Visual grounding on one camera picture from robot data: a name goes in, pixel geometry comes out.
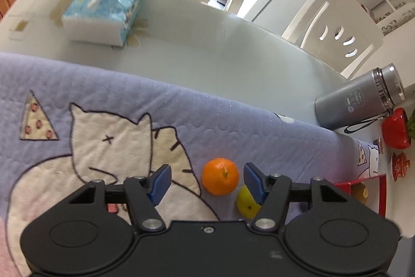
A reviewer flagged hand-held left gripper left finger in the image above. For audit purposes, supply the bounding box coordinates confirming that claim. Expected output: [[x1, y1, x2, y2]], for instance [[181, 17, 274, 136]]
[[70, 164, 172, 231]]

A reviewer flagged green leafy plant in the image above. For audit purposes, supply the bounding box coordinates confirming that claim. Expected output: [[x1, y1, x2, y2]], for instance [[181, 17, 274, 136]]
[[406, 109, 415, 139]]

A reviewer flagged purple cat print blanket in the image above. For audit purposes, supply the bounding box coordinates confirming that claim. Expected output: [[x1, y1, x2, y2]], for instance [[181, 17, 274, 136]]
[[0, 52, 381, 277]]

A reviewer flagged blue tissue box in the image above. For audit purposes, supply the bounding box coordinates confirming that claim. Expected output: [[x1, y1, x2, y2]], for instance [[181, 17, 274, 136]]
[[61, 0, 150, 47]]

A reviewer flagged orange tangerine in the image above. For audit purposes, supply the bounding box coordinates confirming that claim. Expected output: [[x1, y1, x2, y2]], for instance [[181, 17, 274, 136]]
[[201, 158, 240, 197]]

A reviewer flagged white chair with slot holes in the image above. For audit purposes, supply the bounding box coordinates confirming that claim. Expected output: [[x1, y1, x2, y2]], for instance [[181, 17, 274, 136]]
[[281, 0, 384, 80]]

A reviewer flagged yellow fruit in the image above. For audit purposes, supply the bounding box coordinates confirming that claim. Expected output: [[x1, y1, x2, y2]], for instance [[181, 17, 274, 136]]
[[351, 183, 369, 205]]

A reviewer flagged yellow lemon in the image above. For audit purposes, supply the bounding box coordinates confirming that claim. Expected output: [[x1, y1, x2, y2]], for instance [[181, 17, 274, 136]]
[[236, 185, 263, 219]]

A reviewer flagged red tray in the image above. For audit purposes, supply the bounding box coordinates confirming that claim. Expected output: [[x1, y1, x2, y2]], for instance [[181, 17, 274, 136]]
[[333, 174, 387, 220]]

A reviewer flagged grey thermos bottle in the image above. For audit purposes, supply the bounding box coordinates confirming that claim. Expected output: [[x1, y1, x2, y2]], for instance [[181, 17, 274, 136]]
[[315, 63, 407, 134]]

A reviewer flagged small red ornament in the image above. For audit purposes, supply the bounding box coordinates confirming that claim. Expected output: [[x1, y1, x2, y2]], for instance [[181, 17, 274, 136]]
[[391, 151, 412, 182]]

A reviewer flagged red plant pot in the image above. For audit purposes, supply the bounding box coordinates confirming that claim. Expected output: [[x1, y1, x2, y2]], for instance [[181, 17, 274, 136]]
[[382, 108, 411, 150]]

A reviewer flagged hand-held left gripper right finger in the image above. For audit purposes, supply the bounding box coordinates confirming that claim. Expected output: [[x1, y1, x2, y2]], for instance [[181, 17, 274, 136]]
[[243, 162, 349, 231]]

